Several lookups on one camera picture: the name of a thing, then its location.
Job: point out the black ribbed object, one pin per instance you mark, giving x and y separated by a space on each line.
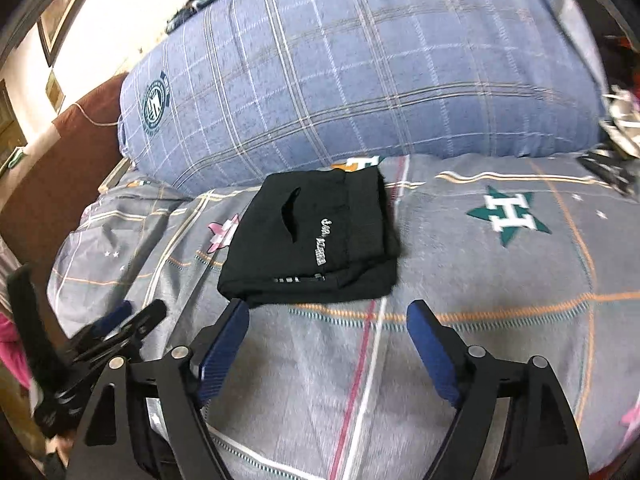
607 170

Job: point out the black pants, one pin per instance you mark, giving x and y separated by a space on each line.
350 220

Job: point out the blue plaid pillow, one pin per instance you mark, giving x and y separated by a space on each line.
350 85

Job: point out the brown headboard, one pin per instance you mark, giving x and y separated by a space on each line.
60 160

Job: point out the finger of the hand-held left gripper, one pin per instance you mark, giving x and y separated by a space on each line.
116 314
145 320

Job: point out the pink cloth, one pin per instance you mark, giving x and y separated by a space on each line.
12 350

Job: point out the pale grey cloth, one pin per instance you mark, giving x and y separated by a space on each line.
570 15

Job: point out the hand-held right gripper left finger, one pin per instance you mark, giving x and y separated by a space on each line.
225 350

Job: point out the small picture frame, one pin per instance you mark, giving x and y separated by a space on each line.
55 90

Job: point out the grey printed bedsheet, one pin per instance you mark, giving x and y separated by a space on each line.
475 270

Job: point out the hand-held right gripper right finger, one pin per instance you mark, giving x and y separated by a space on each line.
431 350

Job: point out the large picture frame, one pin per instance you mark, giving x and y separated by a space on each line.
57 25

